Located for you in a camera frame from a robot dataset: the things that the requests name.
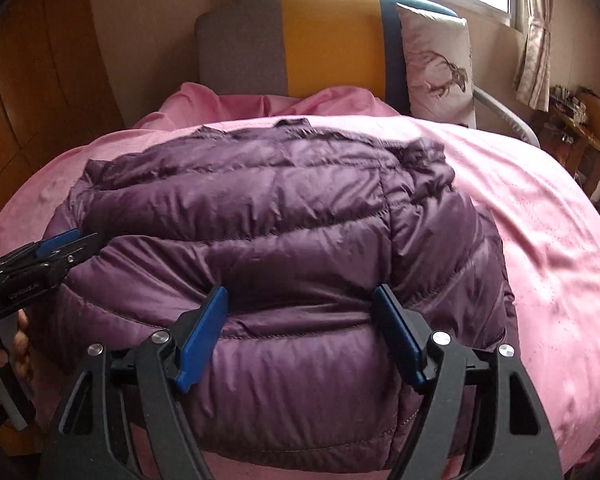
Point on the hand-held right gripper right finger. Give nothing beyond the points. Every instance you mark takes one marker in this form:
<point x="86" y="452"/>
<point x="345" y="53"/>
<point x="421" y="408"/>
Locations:
<point x="399" y="340"/>

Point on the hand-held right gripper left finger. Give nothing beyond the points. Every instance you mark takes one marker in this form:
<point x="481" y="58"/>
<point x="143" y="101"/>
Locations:
<point x="202" y="335"/>

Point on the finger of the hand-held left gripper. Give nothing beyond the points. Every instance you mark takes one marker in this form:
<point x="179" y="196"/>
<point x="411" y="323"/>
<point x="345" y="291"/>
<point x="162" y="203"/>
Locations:
<point x="75" y="255"/>
<point x="60" y="242"/>

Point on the purple down jacket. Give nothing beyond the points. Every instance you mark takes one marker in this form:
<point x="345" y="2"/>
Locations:
<point x="290" y="240"/>

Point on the person's left hand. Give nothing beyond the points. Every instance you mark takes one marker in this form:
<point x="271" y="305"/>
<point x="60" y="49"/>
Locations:
<point x="21" y="345"/>

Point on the wooden wardrobe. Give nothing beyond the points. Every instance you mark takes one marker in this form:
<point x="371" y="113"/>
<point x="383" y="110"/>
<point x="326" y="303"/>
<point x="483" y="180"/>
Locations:
<point x="40" y="70"/>

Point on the pink bed sheet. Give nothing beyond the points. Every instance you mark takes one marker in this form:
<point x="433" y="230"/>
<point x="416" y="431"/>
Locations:
<point x="555" y="240"/>

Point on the white deer print pillow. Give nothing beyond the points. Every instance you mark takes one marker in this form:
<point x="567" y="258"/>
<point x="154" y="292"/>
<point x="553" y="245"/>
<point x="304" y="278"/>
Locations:
<point x="437" y="70"/>

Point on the wooden shelf unit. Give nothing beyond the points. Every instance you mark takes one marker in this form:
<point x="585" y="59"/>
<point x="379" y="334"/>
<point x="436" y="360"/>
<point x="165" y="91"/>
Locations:
<point x="585" y="130"/>

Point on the grey yellow blue headboard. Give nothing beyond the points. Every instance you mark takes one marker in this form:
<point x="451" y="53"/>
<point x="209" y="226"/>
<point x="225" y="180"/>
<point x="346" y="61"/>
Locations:
<point x="330" y="40"/>

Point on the pink patterned curtain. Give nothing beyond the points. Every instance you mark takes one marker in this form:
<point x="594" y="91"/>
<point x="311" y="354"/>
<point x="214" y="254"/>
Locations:
<point x="532" y="60"/>

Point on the grey bed rail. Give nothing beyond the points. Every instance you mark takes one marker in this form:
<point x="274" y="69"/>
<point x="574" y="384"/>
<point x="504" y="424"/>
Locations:
<point x="510" y="115"/>

